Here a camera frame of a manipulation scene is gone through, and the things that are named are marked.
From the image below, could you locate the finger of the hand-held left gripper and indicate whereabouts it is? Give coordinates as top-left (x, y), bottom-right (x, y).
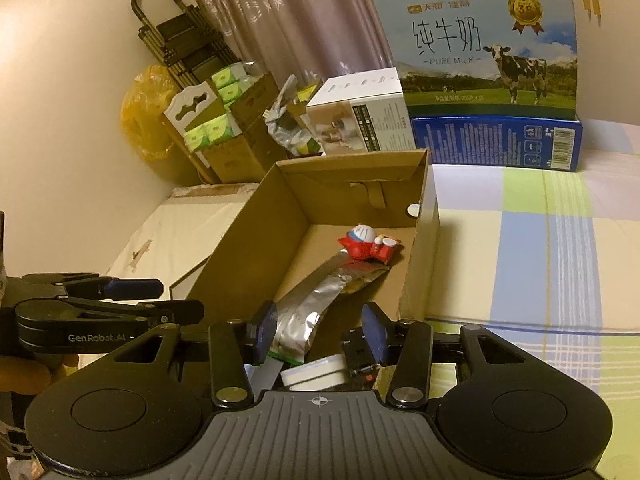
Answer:
top-left (20, 272), bottom-right (165, 302)
top-left (64, 296), bottom-right (206, 333)

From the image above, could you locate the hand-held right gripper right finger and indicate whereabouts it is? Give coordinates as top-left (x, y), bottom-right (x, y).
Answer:
top-left (361, 302), bottom-right (532, 409)

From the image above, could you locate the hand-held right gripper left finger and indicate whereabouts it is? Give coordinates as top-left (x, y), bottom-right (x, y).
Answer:
top-left (107, 302), bottom-right (279, 409)

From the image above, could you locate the black boxy gadget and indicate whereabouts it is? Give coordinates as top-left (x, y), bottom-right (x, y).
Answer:
top-left (341, 326), bottom-right (382, 387)

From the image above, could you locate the silver foil bag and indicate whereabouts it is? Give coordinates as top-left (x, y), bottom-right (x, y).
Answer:
top-left (244, 252), bottom-right (392, 392)

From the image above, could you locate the white square night light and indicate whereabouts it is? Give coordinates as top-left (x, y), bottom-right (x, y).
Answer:
top-left (279, 353), bottom-right (349, 392)

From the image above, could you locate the red toy figure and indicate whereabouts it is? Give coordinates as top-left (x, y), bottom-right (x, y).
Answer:
top-left (337, 223), bottom-right (404, 265)

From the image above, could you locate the brown cardboard box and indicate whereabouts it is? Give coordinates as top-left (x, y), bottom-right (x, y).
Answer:
top-left (186, 148), bottom-right (442, 346)

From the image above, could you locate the person's left hand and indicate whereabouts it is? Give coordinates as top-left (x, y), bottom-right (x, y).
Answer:
top-left (0, 353), bottom-right (82, 392)

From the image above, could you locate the yellow plastic bag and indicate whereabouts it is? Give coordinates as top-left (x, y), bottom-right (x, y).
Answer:
top-left (119, 64), bottom-right (177, 164)

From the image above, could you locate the tissue carton with hang tab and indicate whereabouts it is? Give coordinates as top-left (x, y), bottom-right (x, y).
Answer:
top-left (161, 61), bottom-right (282, 184)

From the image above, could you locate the checked bedsheet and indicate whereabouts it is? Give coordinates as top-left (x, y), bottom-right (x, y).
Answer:
top-left (424, 117), bottom-right (640, 480)

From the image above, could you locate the crumpled silver packet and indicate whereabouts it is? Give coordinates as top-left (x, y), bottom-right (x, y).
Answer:
top-left (263, 74), bottom-right (324, 157)

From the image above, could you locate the white product box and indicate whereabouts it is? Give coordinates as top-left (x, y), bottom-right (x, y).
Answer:
top-left (305, 68), bottom-right (418, 157)

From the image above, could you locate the blue box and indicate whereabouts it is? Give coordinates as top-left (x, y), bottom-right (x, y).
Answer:
top-left (409, 114), bottom-right (584, 174)

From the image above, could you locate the black folding rack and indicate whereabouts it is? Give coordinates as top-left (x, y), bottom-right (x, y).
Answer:
top-left (130, 0), bottom-right (227, 102)

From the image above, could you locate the milk carton with cow print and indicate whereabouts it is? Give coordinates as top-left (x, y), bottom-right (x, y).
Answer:
top-left (372, 0), bottom-right (579, 123)

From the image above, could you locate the patterned curtain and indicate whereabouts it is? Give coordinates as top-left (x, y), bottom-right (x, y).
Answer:
top-left (174, 0), bottom-right (566, 82)

